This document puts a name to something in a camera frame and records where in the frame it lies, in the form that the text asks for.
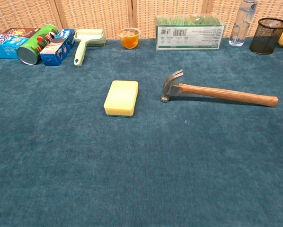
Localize yellow brush with wooden handle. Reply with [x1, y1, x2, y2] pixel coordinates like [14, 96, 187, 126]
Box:
[160, 69, 279, 108]

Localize yellow sponge with green base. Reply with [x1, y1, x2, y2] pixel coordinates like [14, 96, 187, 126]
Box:
[103, 80, 139, 118]

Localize blue carpet table cloth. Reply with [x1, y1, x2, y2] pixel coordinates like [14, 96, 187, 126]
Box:
[0, 37, 283, 227]

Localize orange jelly cup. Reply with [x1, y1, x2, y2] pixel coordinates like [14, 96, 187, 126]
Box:
[117, 27, 142, 50]

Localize pale green lint roller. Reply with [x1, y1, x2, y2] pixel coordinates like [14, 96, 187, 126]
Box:
[73, 28, 106, 67]

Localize clear box of green packets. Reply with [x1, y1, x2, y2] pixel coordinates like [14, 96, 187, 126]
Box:
[155, 14, 226, 51]

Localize blue Oreo cookie box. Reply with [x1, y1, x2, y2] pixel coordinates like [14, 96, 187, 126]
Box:
[40, 28, 75, 66]

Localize woven rattan folding screen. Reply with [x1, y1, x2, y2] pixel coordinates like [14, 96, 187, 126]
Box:
[0, 0, 283, 40]

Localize green chips can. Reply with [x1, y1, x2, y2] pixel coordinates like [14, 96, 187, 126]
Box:
[16, 24, 59, 66]

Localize clear water bottle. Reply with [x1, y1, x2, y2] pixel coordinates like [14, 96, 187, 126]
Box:
[228, 0, 259, 47]

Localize black mesh pen holder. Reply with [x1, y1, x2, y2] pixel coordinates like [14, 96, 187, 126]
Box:
[249, 17, 283, 55]

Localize brown cookie box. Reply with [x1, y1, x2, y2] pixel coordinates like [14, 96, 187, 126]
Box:
[2, 27, 41, 39]

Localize blue snack box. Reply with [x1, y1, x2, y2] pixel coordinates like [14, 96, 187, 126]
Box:
[0, 33, 30, 59]

